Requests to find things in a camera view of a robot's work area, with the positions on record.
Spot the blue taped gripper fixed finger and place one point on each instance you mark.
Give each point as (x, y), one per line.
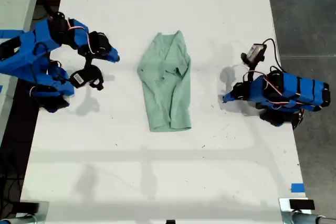
(229, 94)
(115, 53)

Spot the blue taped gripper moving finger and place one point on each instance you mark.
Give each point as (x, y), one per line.
(232, 99)
(111, 58)

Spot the pale green T-shirt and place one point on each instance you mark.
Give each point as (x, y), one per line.
(168, 90)

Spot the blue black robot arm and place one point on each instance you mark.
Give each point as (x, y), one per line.
(29, 48)
(294, 90)

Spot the long blue tape strip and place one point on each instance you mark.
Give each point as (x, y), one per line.
(8, 33)

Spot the small blue tape square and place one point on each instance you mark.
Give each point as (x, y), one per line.
(298, 187)

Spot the small black box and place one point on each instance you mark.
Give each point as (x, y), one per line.
(26, 207)
(302, 204)

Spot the grey round pipe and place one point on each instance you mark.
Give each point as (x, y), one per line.
(307, 218)

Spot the short black camera stalk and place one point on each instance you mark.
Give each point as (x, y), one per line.
(88, 61)
(251, 70)

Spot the black camera box with label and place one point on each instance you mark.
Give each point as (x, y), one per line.
(81, 77)

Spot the black grey camera box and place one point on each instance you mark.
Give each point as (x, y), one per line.
(256, 51)

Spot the white metal table bracket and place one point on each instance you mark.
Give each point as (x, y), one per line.
(284, 208)

